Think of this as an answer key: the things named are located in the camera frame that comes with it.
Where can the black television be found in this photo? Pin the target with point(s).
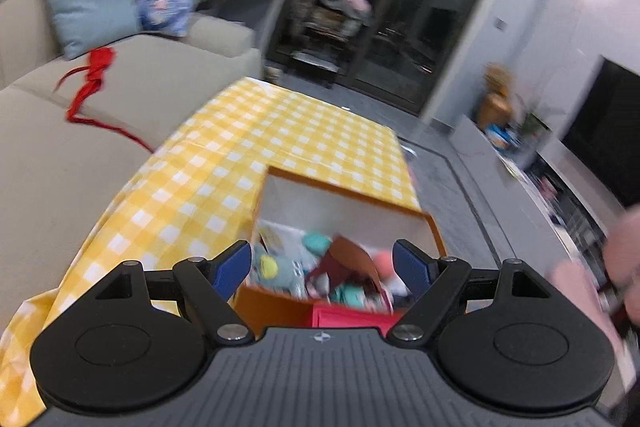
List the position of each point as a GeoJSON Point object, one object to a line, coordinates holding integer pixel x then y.
{"type": "Point", "coordinates": [604, 134]}

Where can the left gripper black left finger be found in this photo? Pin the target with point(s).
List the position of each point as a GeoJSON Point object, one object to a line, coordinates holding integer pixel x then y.
{"type": "Point", "coordinates": [186, 306]}

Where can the gold vase with dried flowers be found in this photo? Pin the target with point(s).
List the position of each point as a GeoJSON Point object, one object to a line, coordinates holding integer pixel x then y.
{"type": "Point", "coordinates": [496, 107]}

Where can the red ribbon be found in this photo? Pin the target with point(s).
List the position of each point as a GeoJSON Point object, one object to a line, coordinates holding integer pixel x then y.
{"type": "Point", "coordinates": [98, 61]}

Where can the yellow checkered tablecloth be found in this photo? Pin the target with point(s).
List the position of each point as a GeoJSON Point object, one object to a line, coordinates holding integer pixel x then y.
{"type": "Point", "coordinates": [196, 195]}

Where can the white tv console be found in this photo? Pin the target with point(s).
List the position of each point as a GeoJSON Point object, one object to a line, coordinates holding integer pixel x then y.
{"type": "Point", "coordinates": [524, 216]}

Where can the blue floral cushion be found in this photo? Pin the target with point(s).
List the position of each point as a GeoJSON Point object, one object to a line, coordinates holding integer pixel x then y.
{"type": "Point", "coordinates": [169, 18]}

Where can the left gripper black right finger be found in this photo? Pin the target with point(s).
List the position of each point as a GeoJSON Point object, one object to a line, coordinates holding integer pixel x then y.
{"type": "Point", "coordinates": [442, 287]}

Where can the red lidded plastic container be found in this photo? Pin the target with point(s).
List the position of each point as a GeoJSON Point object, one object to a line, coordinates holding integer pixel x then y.
{"type": "Point", "coordinates": [324, 316]}

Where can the orange cardboard box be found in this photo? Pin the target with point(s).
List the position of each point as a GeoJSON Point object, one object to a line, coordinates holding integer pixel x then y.
{"type": "Point", "coordinates": [357, 271]}

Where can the teal soft toy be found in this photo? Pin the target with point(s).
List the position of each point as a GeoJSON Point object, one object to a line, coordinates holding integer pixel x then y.
{"type": "Point", "coordinates": [317, 244]}

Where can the black shelf cart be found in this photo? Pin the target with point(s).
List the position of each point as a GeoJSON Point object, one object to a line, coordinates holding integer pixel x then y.
{"type": "Point", "coordinates": [323, 34]}

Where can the beige sofa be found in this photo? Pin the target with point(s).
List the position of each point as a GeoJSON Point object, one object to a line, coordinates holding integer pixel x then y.
{"type": "Point", "coordinates": [57, 177]}

